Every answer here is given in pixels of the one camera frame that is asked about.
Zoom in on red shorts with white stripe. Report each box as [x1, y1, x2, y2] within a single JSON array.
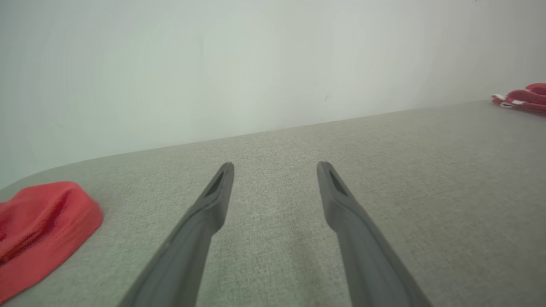
[[491, 83, 546, 116]]

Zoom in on red Bulls 23 jersey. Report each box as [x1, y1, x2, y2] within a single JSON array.
[[0, 181, 105, 306]]

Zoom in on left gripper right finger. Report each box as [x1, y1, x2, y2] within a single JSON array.
[[317, 161, 432, 307]]

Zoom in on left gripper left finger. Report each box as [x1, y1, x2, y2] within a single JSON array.
[[119, 162, 235, 307]]

